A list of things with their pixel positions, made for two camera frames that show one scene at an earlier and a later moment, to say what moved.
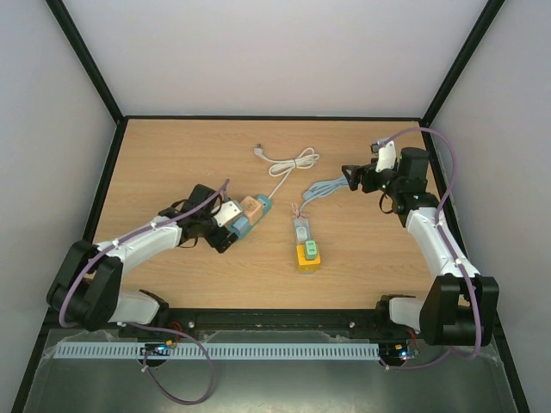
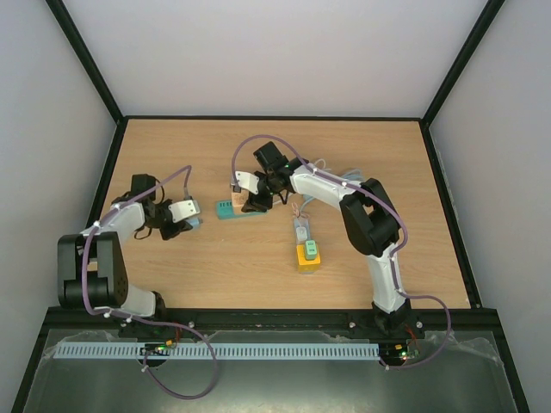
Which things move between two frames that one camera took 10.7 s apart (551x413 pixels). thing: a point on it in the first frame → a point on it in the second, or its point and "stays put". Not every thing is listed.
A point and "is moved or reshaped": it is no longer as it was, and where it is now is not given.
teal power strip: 266,202 is moved or reshaped
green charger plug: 311,249 stays put
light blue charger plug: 240,225 is moved or reshaped
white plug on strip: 301,233 stays put
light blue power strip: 302,221 stays put
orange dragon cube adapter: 251,209 is moved or reshaped
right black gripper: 368,177 → 260,195
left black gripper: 216,241 → 168,233
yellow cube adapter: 307,266 stays put
